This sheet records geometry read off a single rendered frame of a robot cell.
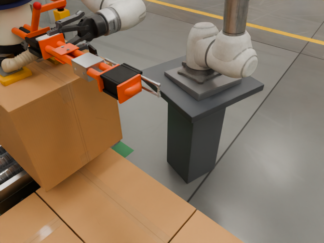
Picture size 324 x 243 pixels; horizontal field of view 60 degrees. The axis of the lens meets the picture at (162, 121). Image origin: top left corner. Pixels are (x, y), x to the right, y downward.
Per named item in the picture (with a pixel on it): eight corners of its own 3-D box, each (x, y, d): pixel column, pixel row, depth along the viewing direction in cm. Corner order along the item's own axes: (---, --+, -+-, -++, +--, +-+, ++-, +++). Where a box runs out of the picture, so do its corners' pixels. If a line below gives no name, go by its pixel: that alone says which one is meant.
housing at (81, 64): (73, 74, 80) (69, 60, 77) (92, 65, 83) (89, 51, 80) (87, 83, 76) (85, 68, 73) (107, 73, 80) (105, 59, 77)
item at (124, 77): (98, 91, 72) (95, 74, 69) (120, 79, 76) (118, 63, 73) (120, 104, 68) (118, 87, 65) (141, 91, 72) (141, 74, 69)
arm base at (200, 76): (194, 61, 168) (194, 52, 165) (222, 74, 154) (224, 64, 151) (171, 70, 158) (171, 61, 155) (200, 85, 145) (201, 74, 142)
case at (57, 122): (-19, 125, 139) (-61, 51, 113) (52, 90, 162) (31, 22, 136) (46, 192, 109) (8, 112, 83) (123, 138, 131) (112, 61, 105)
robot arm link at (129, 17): (121, 38, 105) (98, 23, 110) (150, 26, 114) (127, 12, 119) (122, 11, 97) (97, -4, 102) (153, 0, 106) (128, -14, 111)
